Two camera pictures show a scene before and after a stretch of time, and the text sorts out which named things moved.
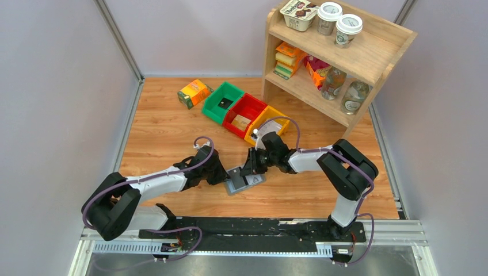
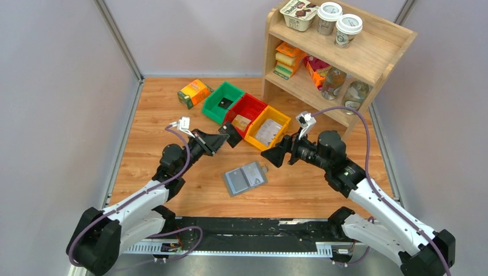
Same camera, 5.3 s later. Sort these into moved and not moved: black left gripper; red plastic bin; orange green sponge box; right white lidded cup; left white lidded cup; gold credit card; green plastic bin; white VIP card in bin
Moved: black left gripper
Not moved: white VIP card in bin; left white lidded cup; orange green sponge box; red plastic bin; right white lidded cup; green plastic bin; gold credit card
